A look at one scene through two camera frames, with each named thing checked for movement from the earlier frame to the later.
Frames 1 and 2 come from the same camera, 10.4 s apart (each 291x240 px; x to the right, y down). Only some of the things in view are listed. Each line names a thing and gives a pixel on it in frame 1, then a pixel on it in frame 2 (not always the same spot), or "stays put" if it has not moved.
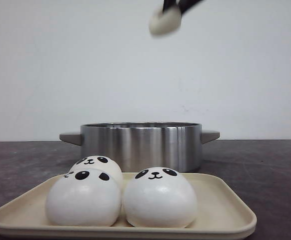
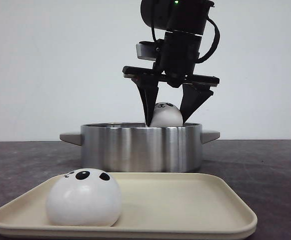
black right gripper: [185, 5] to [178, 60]
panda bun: [159, 197] to [166, 114]
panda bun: [84, 197] stays put
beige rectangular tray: [222, 212] stays put
